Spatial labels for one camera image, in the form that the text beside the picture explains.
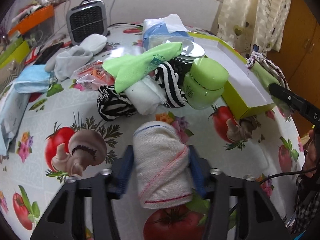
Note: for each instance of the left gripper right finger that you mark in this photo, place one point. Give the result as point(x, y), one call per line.
point(256, 216)

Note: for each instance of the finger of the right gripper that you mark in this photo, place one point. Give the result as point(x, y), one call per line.
point(306, 109)

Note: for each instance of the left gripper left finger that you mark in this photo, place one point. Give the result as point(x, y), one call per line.
point(64, 217)

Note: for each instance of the cream towel with stripes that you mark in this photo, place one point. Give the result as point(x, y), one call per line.
point(161, 161)

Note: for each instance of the black white striped sock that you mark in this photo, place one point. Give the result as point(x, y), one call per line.
point(167, 79)
point(112, 105)

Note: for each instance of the blue face masks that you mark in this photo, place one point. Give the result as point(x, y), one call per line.
point(34, 79)

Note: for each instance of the orange printed plastic bag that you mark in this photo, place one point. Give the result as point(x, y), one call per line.
point(91, 77)

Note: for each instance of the white towel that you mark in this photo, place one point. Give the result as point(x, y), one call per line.
point(146, 95)

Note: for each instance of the grey white sock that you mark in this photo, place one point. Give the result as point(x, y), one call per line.
point(68, 61)

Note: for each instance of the green microfiber cloth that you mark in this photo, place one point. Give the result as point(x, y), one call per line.
point(129, 69)

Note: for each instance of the person's right hand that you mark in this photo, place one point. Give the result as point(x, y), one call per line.
point(311, 159)

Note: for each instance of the yellow-green cardboard box tray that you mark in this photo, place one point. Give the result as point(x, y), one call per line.
point(244, 94)

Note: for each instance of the green cream jar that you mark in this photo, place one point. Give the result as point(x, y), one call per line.
point(204, 83)

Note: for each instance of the heart patterned curtain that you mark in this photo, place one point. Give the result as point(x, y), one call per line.
point(253, 25)

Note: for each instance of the wet wipes pack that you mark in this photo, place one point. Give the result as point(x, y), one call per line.
point(13, 105)

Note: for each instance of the clear lidded plastic jar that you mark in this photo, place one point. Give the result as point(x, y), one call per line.
point(182, 63)

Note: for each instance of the black smartphone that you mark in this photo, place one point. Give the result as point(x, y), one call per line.
point(48, 53)

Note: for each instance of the green boxes stack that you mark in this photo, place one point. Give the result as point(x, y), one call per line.
point(13, 59)

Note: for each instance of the blue tissue pack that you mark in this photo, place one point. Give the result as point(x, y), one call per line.
point(157, 31)

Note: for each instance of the orange lidded storage box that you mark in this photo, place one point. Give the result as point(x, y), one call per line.
point(32, 20)

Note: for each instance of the grey space heater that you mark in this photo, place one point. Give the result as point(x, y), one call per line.
point(86, 19)

